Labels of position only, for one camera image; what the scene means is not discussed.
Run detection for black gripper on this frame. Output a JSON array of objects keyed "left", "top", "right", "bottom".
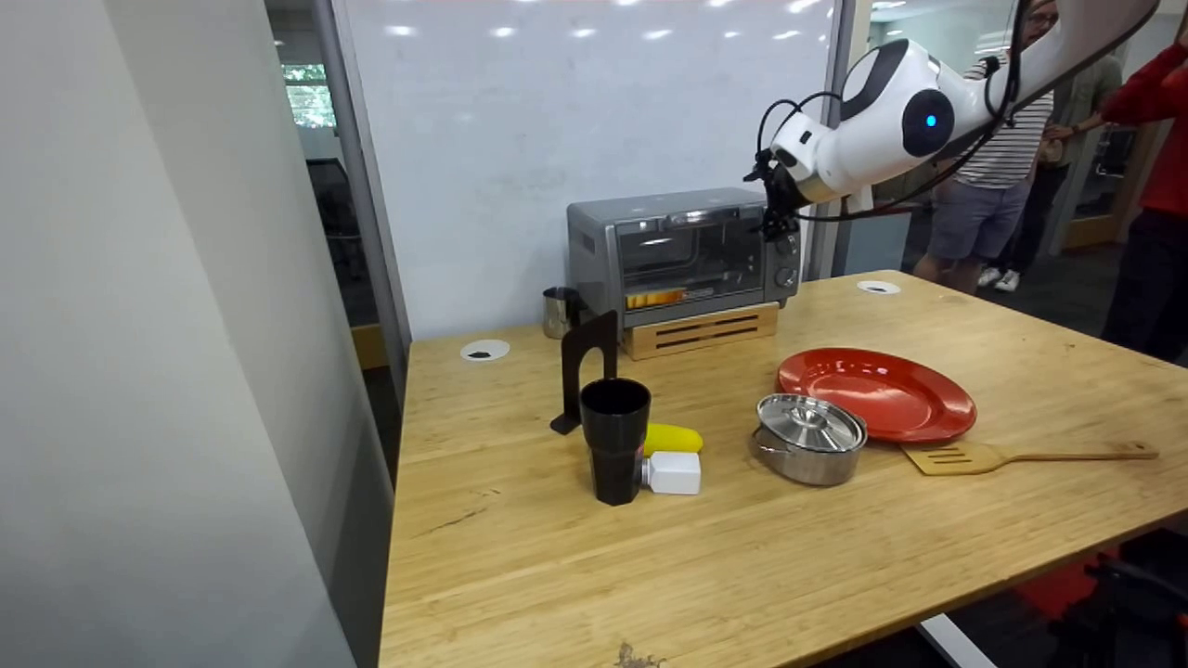
[{"left": 743, "top": 145, "right": 808, "bottom": 244}]

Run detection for glass oven door with handle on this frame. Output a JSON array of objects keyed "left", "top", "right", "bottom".
[{"left": 613, "top": 210, "right": 781, "bottom": 315}]

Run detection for wooden spatula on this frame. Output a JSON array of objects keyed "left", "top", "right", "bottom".
[{"left": 902, "top": 437, "right": 1162, "bottom": 480}]

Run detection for wooden slatted oven stand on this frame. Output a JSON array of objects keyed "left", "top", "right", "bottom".
[{"left": 618, "top": 299, "right": 785, "bottom": 364}]

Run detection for silver toaster oven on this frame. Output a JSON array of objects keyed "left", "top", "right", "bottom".
[{"left": 564, "top": 187, "right": 805, "bottom": 333}]

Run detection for red round plate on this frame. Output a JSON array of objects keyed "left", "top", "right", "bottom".
[{"left": 776, "top": 345, "right": 981, "bottom": 454}]

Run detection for steel pot lid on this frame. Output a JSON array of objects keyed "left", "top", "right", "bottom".
[{"left": 752, "top": 385, "right": 872, "bottom": 455}]

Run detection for yellow small block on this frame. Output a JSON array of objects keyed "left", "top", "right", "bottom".
[{"left": 642, "top": 419, "right": 705, "bottom": 455}]

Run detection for small metal cup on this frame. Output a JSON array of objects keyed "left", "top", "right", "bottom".
[{"left": 538, "top": 284, "right": 579, "bottom": 343}]

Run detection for black metal stand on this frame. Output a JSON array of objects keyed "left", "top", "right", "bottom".
[{"left": 548, "top": 284, "right": 623, "bottom": 437}]

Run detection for white small block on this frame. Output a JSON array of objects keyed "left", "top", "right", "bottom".
[{"left": 639, "top": 449, "right": 705, "bottom": 500}]

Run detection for black plastic cup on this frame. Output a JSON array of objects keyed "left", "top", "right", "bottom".
[{"left": 579, "top": 373, "right": 652, "bottom": 508}]

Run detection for red chair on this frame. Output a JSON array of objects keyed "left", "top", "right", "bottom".
[{"left": 1005, "top": 543, "right": 1123, "bottom": 628}]

